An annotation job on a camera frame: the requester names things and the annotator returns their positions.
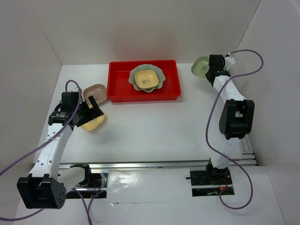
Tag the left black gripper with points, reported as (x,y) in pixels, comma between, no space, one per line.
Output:
(92,113)

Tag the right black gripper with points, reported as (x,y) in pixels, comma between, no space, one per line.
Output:
(224,70)

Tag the yellow square plate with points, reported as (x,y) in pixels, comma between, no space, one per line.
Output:
(93,124)
(146,79)

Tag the green square plate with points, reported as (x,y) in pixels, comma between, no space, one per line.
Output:
(201,67)

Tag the large green scalloped bowl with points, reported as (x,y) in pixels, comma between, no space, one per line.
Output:
(156,69)

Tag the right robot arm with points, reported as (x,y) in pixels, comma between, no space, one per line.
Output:
(235,120)

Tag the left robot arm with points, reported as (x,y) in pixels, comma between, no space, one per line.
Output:
(45,187)

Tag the red plastic bin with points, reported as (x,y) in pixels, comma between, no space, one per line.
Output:
(120,90)

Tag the brown square plate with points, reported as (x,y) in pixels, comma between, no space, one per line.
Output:
(98,91)

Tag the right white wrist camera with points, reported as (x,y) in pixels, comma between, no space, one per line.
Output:
(229,61)

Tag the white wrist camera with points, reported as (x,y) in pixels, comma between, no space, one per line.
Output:
(75,90)
(229,61)

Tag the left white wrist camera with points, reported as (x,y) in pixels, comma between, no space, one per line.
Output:
(75,90)

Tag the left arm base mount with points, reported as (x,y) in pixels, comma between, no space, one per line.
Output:
(89,184)

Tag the aluminium rail right side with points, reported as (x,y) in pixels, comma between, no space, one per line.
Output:
(246,150)

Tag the aluminium rail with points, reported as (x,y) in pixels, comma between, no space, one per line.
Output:
(147,165)
(246,150)

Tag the aluminium rail front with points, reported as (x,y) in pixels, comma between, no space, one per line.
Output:
(147,165)

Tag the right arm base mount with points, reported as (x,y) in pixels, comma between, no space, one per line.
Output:
(202,185)

